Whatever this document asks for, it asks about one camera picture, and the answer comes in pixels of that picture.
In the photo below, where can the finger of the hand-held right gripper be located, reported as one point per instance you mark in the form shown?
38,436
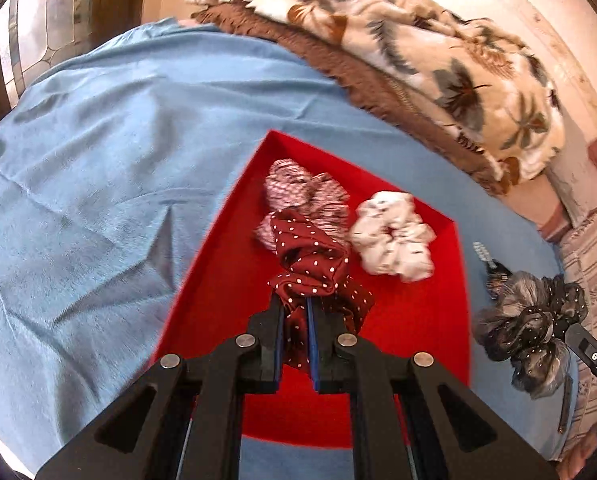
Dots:
591,352
566,405

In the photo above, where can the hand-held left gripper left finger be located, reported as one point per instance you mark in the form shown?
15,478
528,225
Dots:
278,355

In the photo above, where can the red tray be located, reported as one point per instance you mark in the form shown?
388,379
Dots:
418,320

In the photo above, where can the cream leaf-print blanket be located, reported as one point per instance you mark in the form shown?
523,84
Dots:
403,45

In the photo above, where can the black hair clip white teeth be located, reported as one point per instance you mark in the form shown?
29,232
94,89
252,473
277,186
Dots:
493,272

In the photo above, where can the white printed scrunchie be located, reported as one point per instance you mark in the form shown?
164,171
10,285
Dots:
378,250

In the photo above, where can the blue bedsheet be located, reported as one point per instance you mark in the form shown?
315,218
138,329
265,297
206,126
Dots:
103,160

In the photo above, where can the pink striped scrunchie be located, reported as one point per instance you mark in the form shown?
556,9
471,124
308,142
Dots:
298,185

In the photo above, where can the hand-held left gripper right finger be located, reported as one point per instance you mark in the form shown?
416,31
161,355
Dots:
312,355

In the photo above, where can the brown fringed blanket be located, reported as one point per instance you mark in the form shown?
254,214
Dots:
328,60

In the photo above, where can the grey black sheer scrunchie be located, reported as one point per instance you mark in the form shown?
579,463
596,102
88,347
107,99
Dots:
523,325

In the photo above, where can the dark red polka-dot scrunchie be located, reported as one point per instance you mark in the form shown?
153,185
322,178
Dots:
308,255

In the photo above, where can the stained glass door panel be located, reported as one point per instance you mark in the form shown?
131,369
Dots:
43,25

